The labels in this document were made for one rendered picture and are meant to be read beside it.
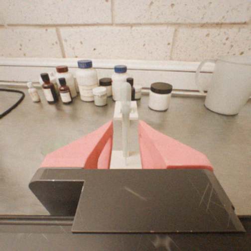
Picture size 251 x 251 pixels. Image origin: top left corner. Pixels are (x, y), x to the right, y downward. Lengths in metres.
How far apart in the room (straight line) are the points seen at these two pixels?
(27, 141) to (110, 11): 0.49
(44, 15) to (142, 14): 0.36
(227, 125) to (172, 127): 0.16
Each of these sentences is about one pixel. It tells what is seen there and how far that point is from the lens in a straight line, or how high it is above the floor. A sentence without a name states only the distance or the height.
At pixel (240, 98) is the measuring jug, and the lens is 0.49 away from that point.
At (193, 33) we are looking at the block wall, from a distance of 0.60.
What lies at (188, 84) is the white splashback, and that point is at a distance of 0.59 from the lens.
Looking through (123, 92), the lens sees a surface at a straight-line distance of 0.16.
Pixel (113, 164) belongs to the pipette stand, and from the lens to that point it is 0.26.
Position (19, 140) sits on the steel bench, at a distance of 0.41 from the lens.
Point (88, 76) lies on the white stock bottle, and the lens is 0.47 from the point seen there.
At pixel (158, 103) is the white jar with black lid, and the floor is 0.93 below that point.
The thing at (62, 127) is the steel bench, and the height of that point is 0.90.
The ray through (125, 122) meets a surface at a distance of 0.19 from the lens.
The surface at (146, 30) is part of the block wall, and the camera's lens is 0.58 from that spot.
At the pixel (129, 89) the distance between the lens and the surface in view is 0.16.
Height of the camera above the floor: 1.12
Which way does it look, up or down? 36 degrees down
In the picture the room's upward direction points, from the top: straight up
